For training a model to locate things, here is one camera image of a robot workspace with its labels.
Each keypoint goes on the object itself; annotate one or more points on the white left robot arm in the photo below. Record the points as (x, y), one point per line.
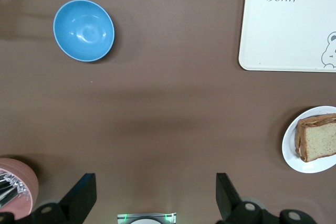
(144, 222)

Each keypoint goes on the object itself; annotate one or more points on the white round plate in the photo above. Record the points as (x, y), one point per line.
(290, 140)

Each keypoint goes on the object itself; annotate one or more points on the cream bear print tray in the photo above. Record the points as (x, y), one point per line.
(286, 32)

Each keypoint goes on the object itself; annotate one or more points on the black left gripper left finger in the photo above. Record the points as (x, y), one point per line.
(78, 197)

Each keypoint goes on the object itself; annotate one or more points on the crinkled silver foil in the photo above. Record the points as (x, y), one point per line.
(14, 182)

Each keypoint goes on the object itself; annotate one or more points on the blue bowl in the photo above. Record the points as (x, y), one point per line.
(84, 31)

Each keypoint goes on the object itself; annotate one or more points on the shiny metal spoon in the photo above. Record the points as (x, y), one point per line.
(6, 193)

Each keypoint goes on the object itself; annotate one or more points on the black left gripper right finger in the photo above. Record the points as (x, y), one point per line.
(231, 200)

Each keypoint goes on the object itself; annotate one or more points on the pink bowl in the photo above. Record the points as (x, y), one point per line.
(25, 174)

